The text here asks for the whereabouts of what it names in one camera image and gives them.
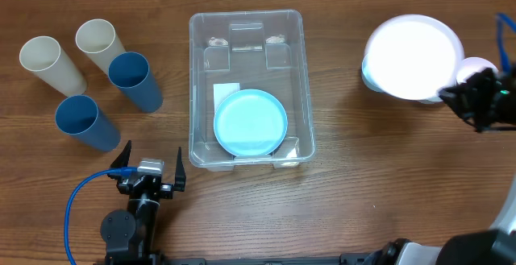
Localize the pink small bowl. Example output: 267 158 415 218
456 57 498 85

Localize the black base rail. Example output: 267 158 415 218
164 253 373 265

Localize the clear plastic storage bin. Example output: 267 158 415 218
189 10 316 172

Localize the dark blue cup front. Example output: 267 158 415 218
55 95 121 151

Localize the grey small bowl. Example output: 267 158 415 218
418 96 443 105

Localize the light blue small bowl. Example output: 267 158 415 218
361 55 383 93

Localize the light blue plate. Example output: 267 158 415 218
214 89 289 157

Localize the dark blue cup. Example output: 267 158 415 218
55 95 121 151
108 52 163 113

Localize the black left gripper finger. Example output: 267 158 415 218
110 140 131 168
174 147 186 192

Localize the white plate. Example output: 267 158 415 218
364 14 464 101

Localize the cream tall cup rear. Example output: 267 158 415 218
75 19 126 74

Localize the cream tall cup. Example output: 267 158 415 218
75 19 126 74
19 35 87 97

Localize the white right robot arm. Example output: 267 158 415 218
364 67 515 265

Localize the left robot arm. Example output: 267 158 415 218
100 142 186 265

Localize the cream tall cup left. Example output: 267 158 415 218
19 35 87 97

